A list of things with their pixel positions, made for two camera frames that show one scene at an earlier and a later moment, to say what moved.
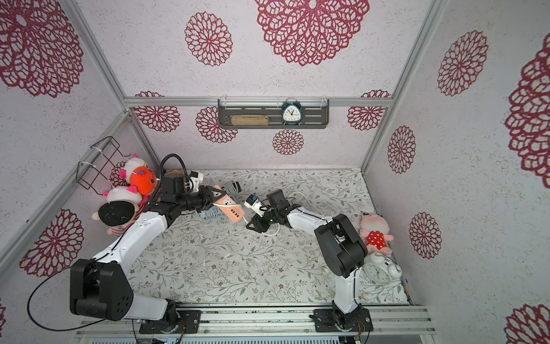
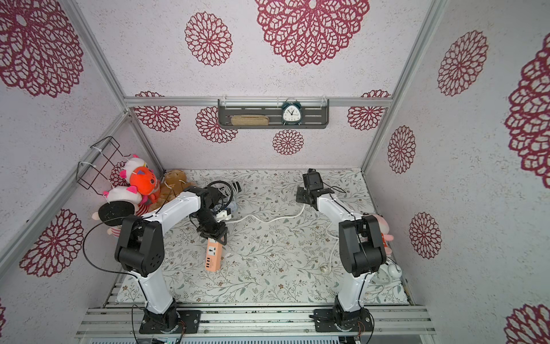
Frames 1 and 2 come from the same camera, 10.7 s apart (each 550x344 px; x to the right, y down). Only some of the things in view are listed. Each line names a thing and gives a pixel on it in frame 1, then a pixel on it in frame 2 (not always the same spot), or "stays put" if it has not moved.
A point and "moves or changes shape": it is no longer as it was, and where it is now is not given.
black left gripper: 208,196 to 221,230
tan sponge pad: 250,120 stays put
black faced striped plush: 124,204 stays put
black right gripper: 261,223 to 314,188
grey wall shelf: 273,113 stays put
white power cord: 278,224 moves or changes shape
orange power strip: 235,213 to 213,255
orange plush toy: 143,179 stays put
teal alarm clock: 291,112 stays put
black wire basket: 96,173 stays put
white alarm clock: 379,270 stays put
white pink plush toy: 130,165 stays put
